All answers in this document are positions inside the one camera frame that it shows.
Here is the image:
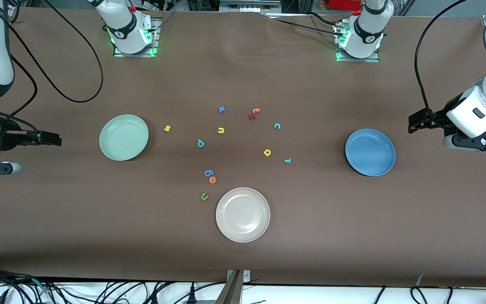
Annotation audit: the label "blue plate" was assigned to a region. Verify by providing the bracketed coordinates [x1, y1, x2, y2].
[345, 129, 396, 177]

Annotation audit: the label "green plate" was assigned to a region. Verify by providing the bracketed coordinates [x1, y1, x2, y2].
[99, 114, 149, 161]

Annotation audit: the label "red box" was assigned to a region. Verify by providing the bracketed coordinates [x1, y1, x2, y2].
[329, 0, 362, 11]

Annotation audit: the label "brown table cover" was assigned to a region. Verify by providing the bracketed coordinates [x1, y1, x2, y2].
[0, 6, 486, 288]

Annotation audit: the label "beige plate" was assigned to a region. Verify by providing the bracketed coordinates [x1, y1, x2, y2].
[216, 187, 271, 243]

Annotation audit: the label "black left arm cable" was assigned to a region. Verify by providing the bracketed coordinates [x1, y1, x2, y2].
[415, 0, 486, 127]

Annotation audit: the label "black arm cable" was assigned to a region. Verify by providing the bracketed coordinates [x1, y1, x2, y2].
[415, 0, 486, 127]
[0, 0, 104, 127]

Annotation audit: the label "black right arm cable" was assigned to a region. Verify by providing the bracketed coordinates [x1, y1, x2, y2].
[0, 0, 104, 127]

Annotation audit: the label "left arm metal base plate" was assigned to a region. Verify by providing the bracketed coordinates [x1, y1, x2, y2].
[334, 21, 381, 63]

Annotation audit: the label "black cable on table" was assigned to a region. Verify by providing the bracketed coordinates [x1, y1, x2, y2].
[264, 12, 345, 41]

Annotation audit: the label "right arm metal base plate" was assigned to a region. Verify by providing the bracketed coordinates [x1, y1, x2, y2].
[113, 17, 162, 57]

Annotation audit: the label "black looped cable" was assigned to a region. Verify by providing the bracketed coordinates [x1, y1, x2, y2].
[410, 286, 428, 304]

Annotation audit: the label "aluminium rail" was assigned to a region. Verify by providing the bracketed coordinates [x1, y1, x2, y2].
[219, 0, 283, 14]

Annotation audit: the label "metal table bracket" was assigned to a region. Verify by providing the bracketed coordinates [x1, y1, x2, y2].
[215, 269, 251, 304]

